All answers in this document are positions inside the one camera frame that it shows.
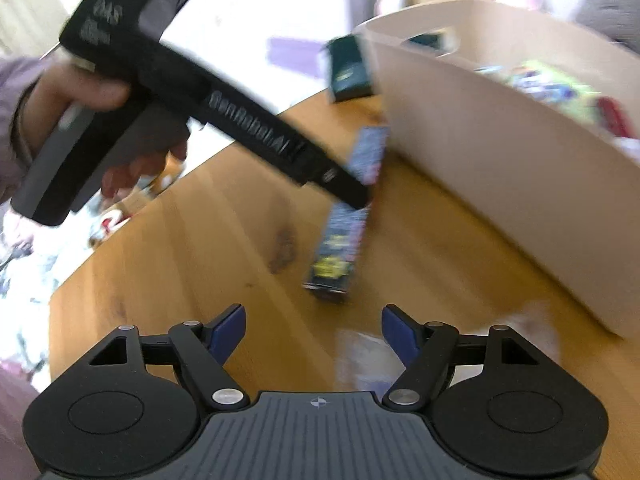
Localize grey plush toy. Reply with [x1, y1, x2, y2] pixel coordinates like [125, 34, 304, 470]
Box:
[574, 0, 640, 47]

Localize dark green box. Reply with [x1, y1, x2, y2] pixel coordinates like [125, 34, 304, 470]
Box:
[324, 35, 377, 105]

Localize brown and white plush toy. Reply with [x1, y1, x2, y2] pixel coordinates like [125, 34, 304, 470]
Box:
[90, 152, 187, 251]

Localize black patterned long box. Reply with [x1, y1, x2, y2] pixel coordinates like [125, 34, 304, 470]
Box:
[301, 125, 392, 305]

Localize beige plastic storage bin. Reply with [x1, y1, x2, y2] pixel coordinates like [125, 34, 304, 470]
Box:
[359, 0, 640, 339]

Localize person's left hand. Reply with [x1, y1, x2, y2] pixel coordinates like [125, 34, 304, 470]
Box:
[36, 61, 190, 200]

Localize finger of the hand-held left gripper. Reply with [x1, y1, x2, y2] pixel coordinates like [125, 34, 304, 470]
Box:
[300, 146, 375, 211]

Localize colourful packets in bin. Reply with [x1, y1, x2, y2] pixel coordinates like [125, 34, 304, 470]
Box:
[470, 57, 640, 153]

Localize person's left forearm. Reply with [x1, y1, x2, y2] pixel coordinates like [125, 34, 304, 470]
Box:
[0, 56, 53, 206]

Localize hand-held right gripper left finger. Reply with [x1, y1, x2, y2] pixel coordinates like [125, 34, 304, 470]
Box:
[86, 303, 250, 410]

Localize wooden desktop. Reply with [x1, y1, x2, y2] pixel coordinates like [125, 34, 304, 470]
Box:
[47, 87, 640, 480]

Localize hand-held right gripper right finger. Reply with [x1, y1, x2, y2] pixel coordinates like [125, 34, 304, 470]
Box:
[381, 304, 545, 409]

